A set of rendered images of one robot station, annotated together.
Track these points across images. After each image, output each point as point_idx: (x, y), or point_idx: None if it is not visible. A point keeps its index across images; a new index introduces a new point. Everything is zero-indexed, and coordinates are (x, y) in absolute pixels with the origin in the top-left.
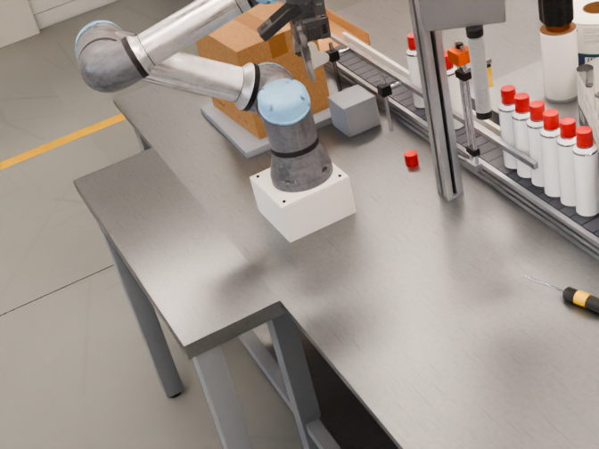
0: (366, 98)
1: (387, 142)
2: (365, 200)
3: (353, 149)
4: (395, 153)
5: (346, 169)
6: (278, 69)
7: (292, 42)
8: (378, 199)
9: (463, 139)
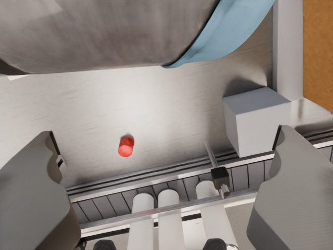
0: (241, 148)
1: (183, 132)
2: (67, 82)
3: (192, 95)
4: (155, 134)
5: (149, 77)
6: (158, 9)
7: (321, 162)
8: (67, 96)
9: (114, 199)
